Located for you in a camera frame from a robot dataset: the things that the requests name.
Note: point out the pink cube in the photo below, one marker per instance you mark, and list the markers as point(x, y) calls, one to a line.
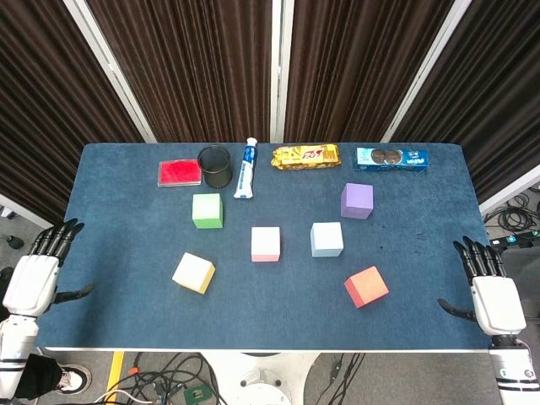
point(266, 242)

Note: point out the black trouser leg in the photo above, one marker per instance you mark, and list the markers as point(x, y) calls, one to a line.
point(40, 375)

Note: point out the blue sandwich cookie box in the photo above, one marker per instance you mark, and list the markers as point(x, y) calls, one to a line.
point(390, 159)

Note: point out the red ink pad case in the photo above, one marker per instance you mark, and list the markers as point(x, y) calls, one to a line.
point(179, 173)

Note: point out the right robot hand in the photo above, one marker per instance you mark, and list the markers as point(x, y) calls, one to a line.
point(498, 304)

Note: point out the small orange floor item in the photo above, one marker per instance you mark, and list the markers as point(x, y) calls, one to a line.
point(133, 370)

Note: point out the black power strip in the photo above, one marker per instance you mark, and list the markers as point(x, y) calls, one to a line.
point(512, 239)

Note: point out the black mesh pen cup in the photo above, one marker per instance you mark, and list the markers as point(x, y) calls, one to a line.
point(217, 177)

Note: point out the light blue cube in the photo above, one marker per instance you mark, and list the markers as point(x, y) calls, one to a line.
point(326, 238)

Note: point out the white partition post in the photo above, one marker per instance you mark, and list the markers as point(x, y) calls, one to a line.
point(109, 67)
point(282, 63)
point(422, 71)

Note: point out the white blue toothpaste tube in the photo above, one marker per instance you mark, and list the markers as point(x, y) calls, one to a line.
point(246, 169)

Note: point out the white sneaker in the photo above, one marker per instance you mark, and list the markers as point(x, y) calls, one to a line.
point(73, 379)

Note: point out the black floor caster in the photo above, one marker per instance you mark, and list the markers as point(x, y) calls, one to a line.
point(14, 241)

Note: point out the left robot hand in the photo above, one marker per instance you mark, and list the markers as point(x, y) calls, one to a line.
point(29, 282)

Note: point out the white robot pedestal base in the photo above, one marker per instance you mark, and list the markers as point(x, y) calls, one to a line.
point(261, 379)

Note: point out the red cube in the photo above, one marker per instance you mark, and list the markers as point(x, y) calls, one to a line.
point(366, 287)

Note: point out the purple cube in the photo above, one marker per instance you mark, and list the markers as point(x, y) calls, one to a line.
point(357, 200)

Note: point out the small green box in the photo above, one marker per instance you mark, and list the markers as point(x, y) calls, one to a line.
point(195, 394)

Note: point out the yellow cube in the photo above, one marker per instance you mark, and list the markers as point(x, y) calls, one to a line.
point(192, 272)

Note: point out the green cube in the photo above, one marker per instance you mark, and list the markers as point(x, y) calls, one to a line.
point(206, 208)

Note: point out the brown ribbed partition panel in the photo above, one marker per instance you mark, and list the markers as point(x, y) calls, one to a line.
point(181, 63)
point(42, 105)
point(498, 84)
point(358, 63)

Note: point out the yellow biscuit packet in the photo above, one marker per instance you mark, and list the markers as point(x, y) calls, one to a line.
point(306, 157)

